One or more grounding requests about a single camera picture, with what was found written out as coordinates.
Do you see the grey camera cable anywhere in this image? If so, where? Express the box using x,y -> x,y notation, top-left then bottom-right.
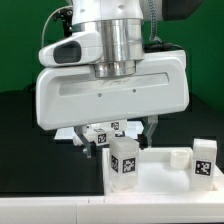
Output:
41,8 -> 64,51

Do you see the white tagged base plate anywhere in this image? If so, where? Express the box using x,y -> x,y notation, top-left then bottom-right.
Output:
54,120 -> 143,140

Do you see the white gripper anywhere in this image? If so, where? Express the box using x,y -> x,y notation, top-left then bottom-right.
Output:
36,50 -> 189,158

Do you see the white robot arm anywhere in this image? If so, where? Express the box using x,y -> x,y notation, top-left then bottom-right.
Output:
36,0 -> 204,136

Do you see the braided grey wrist cable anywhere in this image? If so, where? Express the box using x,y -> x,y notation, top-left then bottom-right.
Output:
146,0 -> 164,44

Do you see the white square tabletop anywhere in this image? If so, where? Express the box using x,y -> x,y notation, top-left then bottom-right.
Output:
101,147 -> 224,196

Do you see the white front fence bar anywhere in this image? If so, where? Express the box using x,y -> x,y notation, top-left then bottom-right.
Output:
0,197 -> 224,224

